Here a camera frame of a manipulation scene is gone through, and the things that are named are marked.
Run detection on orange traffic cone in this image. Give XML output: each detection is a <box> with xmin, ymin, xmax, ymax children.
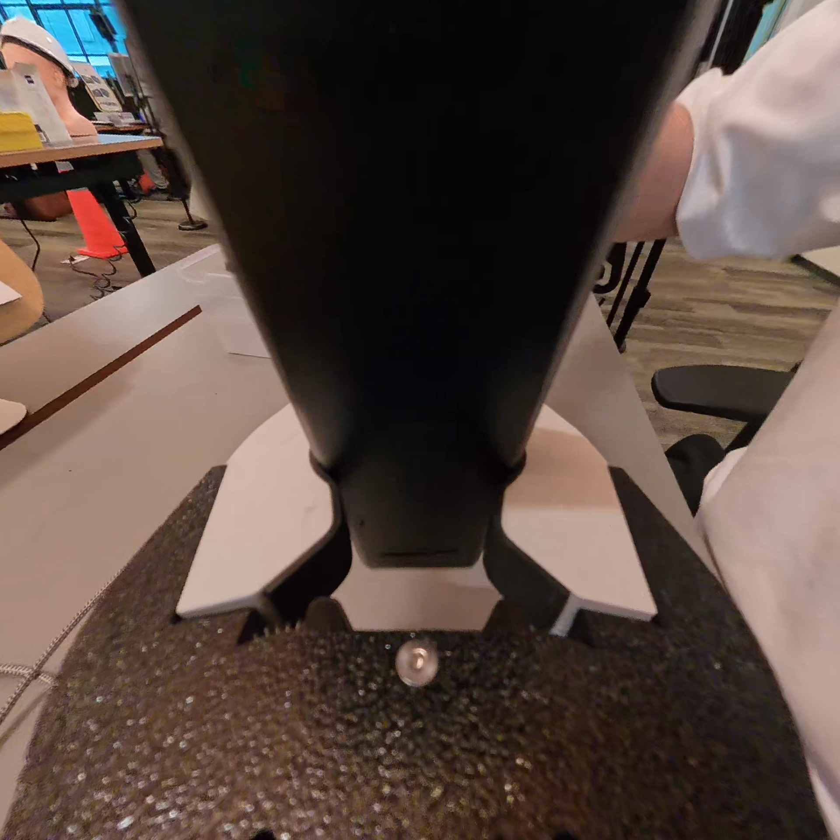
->
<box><xmin>66</xmin><ymin>188</ymin><xmax>130</xmax><ymax>261</ymax></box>

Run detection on person in white shirt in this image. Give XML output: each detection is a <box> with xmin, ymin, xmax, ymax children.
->
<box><xmin>675</xmin><ymin>0</ymin><xmax>840</xmax><ymax>840</ymax></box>

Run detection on white hard hat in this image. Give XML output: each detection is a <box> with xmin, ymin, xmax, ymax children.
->
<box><xmin>0</xmin><ymin>16</ymin><xmax>77</xmax><ymax>82</ymax></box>

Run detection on grey braided cable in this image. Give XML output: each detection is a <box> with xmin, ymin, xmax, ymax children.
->
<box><xmin>0</xmin><ymin>584</ymin><xmax>109</xmax><ymax>725</ymax></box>

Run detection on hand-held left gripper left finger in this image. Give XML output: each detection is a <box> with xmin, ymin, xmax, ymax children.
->
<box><xmin>175</xmin><ymin>405</ymin><xmax>353</xmax><ymax>622</ymax></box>

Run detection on black usb hub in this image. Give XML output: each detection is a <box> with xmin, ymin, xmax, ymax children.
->
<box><xmin>119</xmin><ymin>0</ymin><xmax>725</xmax><ymax>569</ymax></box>

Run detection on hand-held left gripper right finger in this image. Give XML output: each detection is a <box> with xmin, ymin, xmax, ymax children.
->
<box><xmin>483</xmin><ymin>405</ymin><xmax>658</xmax><ymax>639</ymax></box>

